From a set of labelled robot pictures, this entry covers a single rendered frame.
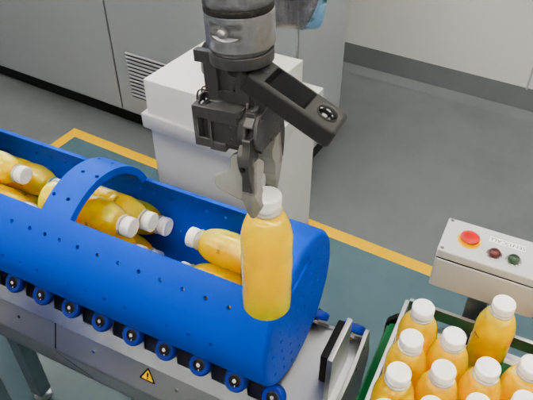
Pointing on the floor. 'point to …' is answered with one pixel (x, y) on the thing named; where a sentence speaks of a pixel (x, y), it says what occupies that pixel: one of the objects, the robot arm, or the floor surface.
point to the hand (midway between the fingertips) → (266, 200)
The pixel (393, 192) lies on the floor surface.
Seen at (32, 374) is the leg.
